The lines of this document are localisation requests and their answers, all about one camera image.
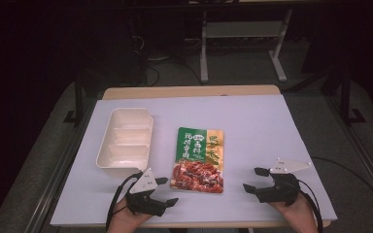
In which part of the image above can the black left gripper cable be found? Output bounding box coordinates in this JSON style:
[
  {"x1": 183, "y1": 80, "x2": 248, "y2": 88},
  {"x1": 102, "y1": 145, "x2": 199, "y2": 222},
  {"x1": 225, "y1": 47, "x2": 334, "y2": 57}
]
[{"x1": 105, "y1": 172, "x2": 144, "y2": 231}]

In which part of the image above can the white plastic divided container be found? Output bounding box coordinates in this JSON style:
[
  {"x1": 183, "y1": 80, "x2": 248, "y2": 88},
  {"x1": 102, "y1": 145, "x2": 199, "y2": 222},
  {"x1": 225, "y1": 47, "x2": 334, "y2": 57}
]
[{"x1": 95, "y1": 107, "x2": 154, "y2": 179}]

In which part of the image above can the white table cover sheet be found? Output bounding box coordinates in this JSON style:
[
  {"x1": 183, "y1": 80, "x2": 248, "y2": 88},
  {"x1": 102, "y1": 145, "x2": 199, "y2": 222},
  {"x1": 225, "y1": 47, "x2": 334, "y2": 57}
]
[{"x1": 50, "y1": 94, "x2": 338, "y2": 227}]

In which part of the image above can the black metal stand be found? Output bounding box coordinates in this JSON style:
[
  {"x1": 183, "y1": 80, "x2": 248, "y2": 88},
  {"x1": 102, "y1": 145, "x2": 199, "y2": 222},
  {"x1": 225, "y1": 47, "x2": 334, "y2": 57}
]
[
  {"x1": 335, "y1": 63, "x2": 367, "y2": 126},
  {"x1": 63, "y1": 73, "x2": 85, "y2": 126}
]

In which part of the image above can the aluminium frame rail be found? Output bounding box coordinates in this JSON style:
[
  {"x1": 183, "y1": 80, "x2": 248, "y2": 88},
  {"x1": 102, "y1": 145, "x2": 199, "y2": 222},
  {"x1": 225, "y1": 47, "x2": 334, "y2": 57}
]
[
  {"x1": 23, "y1": 105, "x2": 95, "y2": 233},
  {"x1": 324, "y1": 95, "x2": 373, "y2": 210}
]

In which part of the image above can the person's left hand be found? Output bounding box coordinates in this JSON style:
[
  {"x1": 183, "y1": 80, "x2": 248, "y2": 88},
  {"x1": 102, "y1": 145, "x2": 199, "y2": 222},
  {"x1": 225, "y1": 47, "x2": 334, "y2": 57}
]
[{"x1": 107, "y1": 196, "x2": 153, "y2": 233}]

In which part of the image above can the bundle of background cables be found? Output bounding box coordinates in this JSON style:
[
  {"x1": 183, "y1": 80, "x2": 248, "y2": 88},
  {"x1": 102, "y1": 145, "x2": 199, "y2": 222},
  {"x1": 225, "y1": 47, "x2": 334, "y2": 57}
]
[{"x1": 128, "y1": 33, "x2": 205, "y2": 87}]

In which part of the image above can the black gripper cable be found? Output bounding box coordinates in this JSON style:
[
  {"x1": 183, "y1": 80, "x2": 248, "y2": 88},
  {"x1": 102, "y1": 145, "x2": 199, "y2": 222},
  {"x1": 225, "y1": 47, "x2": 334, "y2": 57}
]
[
  {"x1": 105, "y1": 172, "x2": 144, "y2": 231},
  {"x1": 296, "y1": 179, "x2": 324, "y2": 233}
]

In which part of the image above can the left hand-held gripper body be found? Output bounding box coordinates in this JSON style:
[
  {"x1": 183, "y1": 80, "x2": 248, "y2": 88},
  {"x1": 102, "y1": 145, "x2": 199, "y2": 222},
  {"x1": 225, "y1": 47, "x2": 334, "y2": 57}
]
[{"x1": 124, "y1": 167, "x2": 168, "y2": 217}]

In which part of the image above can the person's right hand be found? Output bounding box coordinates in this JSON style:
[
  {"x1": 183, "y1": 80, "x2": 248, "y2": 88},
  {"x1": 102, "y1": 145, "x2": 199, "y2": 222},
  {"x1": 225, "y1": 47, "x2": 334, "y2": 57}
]
[{"x1": 269, "y1": 193, "x2": 315, "y2": 227}]

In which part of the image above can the green and red seasoning packet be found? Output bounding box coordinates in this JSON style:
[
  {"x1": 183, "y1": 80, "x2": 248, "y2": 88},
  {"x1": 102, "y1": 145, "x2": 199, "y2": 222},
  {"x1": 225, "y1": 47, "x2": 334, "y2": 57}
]
[{"x1": 169, "y1": 126, "x2": 225, "y2": 194}]

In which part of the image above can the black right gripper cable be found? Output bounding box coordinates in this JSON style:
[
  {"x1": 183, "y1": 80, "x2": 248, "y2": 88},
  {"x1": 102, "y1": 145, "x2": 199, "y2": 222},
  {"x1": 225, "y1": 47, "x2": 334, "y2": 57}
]
[{"x1": 296, "y1": 179, "x2": 324, "y2": 233}]

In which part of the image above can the white metal stand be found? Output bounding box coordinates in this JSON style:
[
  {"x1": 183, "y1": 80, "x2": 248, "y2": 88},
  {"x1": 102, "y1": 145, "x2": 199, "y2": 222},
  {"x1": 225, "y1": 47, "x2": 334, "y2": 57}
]
[{"x1": 199, "y1": 8, "x2": 294, "y2": 83}]

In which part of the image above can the black floor cable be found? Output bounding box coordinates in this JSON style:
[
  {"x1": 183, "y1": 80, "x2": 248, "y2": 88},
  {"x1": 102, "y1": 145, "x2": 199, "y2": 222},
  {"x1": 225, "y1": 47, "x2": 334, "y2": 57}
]
[{"x1": 310, "y1": 156, "x2": 373, "y2": 203}]

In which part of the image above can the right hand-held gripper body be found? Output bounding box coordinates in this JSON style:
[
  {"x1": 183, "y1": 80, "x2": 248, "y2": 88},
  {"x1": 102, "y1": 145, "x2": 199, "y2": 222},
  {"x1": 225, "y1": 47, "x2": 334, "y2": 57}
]
[{"x1": 255, "y1": 157, "x2": 313, "y2": 208}]

